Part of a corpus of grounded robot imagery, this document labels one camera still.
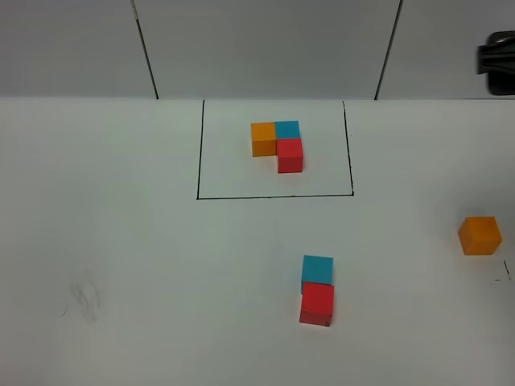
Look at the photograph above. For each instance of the red template block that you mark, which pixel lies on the red template block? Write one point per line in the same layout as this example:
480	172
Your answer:
290	155

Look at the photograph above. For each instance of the orange loose block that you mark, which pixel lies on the orange loose block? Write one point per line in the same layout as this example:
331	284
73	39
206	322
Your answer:
480	236

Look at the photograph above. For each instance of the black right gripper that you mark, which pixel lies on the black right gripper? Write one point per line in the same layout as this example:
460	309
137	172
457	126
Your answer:
495	59

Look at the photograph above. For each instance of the orange template block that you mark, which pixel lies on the orange template block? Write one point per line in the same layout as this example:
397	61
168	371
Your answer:
264	139

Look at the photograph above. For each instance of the blue template block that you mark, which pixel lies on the blue template block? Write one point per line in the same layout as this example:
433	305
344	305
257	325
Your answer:
287	129

